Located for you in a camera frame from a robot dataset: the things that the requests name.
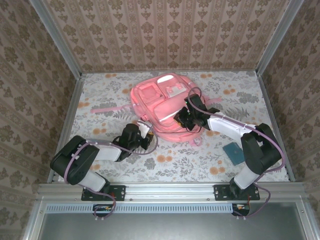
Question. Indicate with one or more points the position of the pink backpack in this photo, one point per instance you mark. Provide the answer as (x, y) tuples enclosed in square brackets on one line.
[(165, 107)]

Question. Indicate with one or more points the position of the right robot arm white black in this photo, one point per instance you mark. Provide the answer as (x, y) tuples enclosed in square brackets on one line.
[(222, 125)]

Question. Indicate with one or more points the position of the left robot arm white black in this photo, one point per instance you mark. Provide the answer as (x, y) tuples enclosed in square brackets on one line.
[(107, 152)]

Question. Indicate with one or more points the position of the floral tablecloth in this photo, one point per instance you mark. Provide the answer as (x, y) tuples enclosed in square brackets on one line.
[(175, 165)]

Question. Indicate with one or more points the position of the black wiring connector box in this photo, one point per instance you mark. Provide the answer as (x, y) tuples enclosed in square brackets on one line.
[(103, 208), (241, 208)]

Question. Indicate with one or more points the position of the grey metal sheet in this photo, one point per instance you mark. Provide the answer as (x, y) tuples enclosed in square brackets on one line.
[(175, 227)]

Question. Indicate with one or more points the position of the aluminium mounting rail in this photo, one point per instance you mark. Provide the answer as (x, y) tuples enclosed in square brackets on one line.
[(170, 191)]

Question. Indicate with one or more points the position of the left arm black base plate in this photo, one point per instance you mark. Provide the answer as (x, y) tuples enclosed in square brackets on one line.
[(120, 192)]

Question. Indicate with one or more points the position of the aluminium table side rail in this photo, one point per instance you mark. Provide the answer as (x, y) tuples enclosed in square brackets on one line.
[(70, 112), (270, 105)]

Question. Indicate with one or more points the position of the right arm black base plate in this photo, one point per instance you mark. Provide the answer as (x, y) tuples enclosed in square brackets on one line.
[(220, 192)]

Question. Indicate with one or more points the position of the aluminium frame post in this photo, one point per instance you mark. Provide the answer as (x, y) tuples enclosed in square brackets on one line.
[(61, 42), (278, 37)]

